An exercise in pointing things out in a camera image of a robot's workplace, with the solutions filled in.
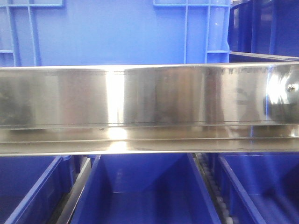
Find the light blue plastic crate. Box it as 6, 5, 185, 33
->
0, 0, 231, 67

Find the roller track strip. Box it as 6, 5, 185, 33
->
192, 153, 235, 224

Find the dark blue lower middle bin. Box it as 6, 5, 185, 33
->
71, 154, 220, 224

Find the dark blue bin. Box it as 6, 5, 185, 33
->
207, 153, 299, 224
228, 0, 299, 62
71, 154, 220, 224
0, 156, 75, 224

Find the dark blue lower right bin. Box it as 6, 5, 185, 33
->
207, 153, 299, 224

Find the dark blue upper right bin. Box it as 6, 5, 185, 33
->
228, 0, 299, 62

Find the dark blue lower left bin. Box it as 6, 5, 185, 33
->
0, 156, 75, 224

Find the stainless steel shelf rail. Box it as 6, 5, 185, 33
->
0, 62, 299, 156

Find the grey metal divider rail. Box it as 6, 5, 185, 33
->
48, 157, 92, 224

